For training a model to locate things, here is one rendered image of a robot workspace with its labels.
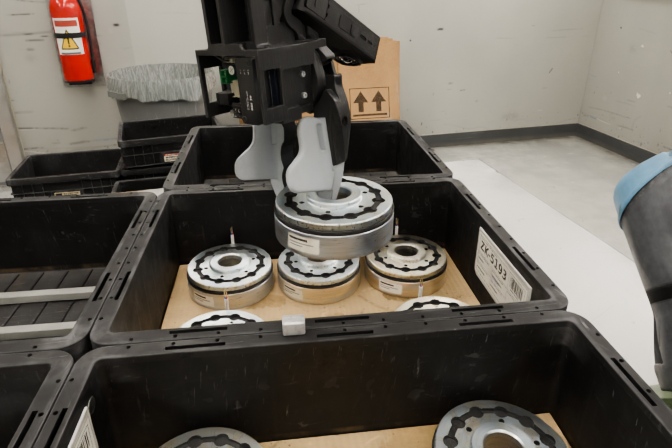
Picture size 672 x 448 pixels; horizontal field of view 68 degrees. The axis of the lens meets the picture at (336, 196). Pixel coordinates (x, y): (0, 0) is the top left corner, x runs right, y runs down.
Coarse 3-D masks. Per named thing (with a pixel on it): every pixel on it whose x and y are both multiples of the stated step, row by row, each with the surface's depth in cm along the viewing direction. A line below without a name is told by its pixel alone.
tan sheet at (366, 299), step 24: (360, 264) 67; (360, 288) 62; (456, 288) 62; (168, 312) 58; (192, 312) 58; (264, 312) 58; (288, 312) 58; (312, 312) 58; (336, 312) 58; (360, 312) 58
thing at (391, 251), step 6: (390, 246) 64; (396, 246) 64; (402, 246) 65; (408, 246) 65; (414, 246) 64; (420, 246) 64; (390, 252) 63; (420, 252) 63; (396, 258) 62; (402, 258) 62; (408, 258) 62; (414, 258) 62; (420, 258) 62
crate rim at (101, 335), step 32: (192, 192) 64; (224, 192) 65; (256, 192) 65; (128, 256) 50; (512, 256) 51; (128, 288) 45; (544, 288) 45; (96, 320) 41; (320, 320) 41; (352, 320) 41; (384, 320) 41; (416, 320) 41
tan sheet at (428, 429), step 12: (552, 420) 44; (360, 432) 43; (372, 432) 43; (384, 432) 43; (396, 432) 43; (408, 432) 43; (420, 432) 43; (432, 432) 43; (264, 444) 42; (276, 444) 42; (288, 444) 42; (300, 444) 42; (312, 444) 42; (324, 444) 42; (336, 444) 42; (348, 444) 42; (360, 444) 42; (372, 444) 42; (384, 444) 42; (396, 444) 42; (408, 444) 42; (420, 444) 42
